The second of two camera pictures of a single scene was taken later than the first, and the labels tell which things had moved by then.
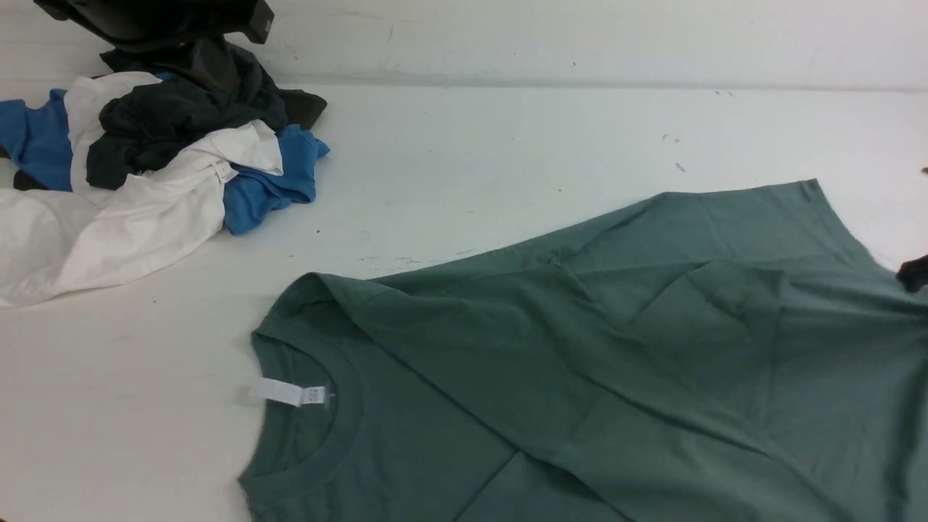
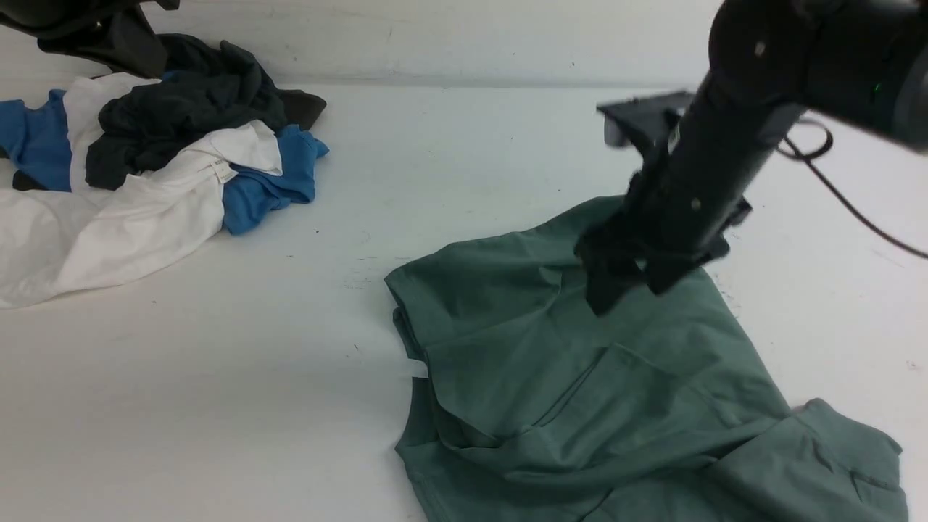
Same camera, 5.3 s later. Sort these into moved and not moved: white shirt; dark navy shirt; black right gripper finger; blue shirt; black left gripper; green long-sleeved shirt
Moved: black right gripper finger; green long-sleeved shirt; black left gripper
Not moved: blue shirt; dark navy shirt; white shirt
